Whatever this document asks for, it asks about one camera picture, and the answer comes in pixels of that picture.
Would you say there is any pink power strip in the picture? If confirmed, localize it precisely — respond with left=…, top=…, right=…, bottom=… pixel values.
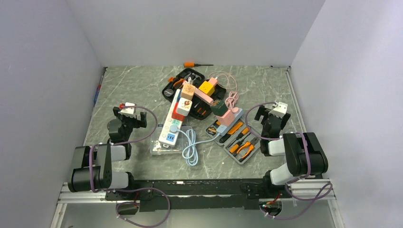
left=194, top=77, right=218, bottom=105

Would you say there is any white cube adapter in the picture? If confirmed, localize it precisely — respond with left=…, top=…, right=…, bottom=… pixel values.
left=175, top=97, right=192, bottom=116

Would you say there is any blue red pen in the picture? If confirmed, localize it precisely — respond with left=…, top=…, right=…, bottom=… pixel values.
left=93, top=84, right=102, bottom=104

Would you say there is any yellow cube adapter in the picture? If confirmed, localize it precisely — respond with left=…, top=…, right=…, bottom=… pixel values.
left=199, top=81, right=215, bottom=96

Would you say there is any clear plastic screw box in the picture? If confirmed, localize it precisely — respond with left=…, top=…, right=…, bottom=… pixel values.
left=150, top=124, right=189, bottom=155

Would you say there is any pink cube socket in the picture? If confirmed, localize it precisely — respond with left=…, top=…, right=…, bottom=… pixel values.
left=216, top=107, right=240, bottom=126

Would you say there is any thin pink cable loop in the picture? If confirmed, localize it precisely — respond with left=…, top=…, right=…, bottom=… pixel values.
left=208, top=71, right=238, bottom=94

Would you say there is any dark green cube adapter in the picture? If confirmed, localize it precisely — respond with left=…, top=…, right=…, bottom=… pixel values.
left=210, top=99, right=228, bottom=116

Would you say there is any aluminium rail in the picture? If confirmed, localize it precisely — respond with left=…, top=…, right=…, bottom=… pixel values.
left=58, top=179, right=336, bottom=203

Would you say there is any black tool case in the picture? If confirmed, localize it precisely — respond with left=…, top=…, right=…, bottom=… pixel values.
left=162, top=68, right=227, bottom=120

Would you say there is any light blue cable with plug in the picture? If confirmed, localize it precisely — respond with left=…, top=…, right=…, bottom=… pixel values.
left=169, top=124, right=221, bottom=167

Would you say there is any grey tool case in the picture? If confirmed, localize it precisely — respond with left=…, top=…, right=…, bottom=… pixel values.
left=205, top=118, right=260, bottom=165

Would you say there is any white power strip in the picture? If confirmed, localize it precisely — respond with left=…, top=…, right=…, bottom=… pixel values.
left=159, top=89, right=183, bottom=146

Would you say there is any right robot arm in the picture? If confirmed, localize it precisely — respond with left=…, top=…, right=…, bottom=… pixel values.
left=254, top=103, right=328, bottom=197

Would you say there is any light blue power strip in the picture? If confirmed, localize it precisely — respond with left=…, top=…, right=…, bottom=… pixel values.
left=215, top=107, right=243, bottom=135

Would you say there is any black base bar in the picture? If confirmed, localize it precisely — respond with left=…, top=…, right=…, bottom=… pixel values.
left=105, top=179, right=291, bottom=212

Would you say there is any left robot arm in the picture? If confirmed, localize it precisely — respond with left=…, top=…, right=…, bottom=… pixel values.
left=67, top=107, right=147, bottom=200

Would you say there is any wooden beige cube adapter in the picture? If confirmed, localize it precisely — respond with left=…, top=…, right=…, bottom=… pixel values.
left=181, top=83, right=196, bottom=100

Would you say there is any red cube adapter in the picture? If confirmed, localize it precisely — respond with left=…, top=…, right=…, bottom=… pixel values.
left=171, top=102, right=185, bottom=121

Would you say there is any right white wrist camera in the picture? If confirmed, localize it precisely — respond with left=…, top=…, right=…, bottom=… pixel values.
left=269, top=102, right=288, bottom=119

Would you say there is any orange handled screwdriver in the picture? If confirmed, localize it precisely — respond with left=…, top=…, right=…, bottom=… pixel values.
left=183, top=62, right=213, bottom=68

